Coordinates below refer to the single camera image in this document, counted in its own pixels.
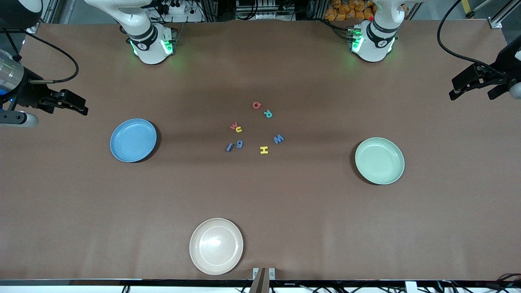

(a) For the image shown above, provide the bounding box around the blue plate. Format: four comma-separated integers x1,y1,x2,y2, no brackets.
109,118,158,163

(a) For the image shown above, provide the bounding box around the pale green plate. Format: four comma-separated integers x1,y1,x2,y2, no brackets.
355,137,405,186

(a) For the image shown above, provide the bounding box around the white power strip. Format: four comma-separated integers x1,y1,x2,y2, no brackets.
157,0,204,23

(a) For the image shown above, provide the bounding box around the bag of orange items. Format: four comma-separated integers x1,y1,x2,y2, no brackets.
324,0,375,21

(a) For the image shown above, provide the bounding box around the beige plate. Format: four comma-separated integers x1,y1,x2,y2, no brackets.
189,218,244,276

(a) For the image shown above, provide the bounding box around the black equipment rack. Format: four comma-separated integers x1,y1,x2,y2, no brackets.
235,0,296,21

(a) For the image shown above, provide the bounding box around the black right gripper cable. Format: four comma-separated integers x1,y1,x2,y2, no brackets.
0,28,79,84

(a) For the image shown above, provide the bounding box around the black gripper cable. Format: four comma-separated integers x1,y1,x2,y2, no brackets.
0,28,79,84
437,0,507,78

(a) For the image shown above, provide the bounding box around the aluminium corner bracket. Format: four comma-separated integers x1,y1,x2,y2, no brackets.
488,0,521,29

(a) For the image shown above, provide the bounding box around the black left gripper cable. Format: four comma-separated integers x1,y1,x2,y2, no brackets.
437,0,507,78

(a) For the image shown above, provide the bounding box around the aluminium frame post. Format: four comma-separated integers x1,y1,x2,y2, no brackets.
39,0,68,24

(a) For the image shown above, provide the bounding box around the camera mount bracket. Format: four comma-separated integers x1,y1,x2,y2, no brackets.
249,267,276,293

